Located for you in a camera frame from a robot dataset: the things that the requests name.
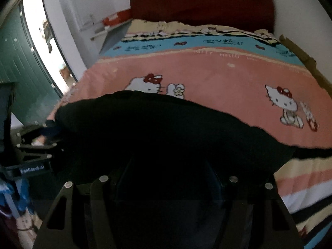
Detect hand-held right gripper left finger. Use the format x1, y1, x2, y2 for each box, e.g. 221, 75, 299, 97
32, 158, 138, 249

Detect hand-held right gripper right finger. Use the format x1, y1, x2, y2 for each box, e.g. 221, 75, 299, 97
204, 159, 304, 249

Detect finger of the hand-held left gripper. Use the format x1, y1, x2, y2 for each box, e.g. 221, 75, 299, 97
16, 141, 64, 162
16, 119, 63, 142

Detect dark large garment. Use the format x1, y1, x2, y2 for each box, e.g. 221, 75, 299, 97
48, 90, 299, 249

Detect black hanging clothes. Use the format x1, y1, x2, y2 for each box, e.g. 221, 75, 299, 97
42, 21, 54, 53

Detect blue white printed cloth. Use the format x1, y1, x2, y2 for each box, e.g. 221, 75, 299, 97
0, 178, 43, 242

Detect brown cardboard piece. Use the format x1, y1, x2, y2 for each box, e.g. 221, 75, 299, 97
59, 66, 72, 80

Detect green door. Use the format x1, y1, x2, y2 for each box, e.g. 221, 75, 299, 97
0, 2, 63, 125

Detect grey bedside shelf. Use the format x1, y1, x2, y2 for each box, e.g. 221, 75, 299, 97
90, 18, 134, 55

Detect striped cartoon printed blanket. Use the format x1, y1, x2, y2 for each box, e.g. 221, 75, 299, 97
50, 18, 332, 249

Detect orange box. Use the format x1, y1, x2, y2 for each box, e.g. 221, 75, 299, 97
102, 10, 132, 27

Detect dark red headboard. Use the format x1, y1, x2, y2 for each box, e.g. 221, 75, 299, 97
130, 0, 275, 32

